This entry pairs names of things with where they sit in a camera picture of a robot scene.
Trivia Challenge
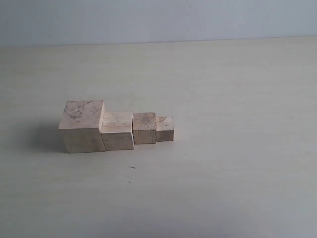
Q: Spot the smallest wooden cube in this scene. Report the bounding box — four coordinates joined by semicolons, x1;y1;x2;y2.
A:
156;116;174;142

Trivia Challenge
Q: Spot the third largest wooden cube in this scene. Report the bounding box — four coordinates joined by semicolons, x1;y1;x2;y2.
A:
132;112;157;144

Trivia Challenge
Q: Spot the second largest wooden cube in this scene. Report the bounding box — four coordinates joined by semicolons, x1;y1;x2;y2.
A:
101;112;134;151

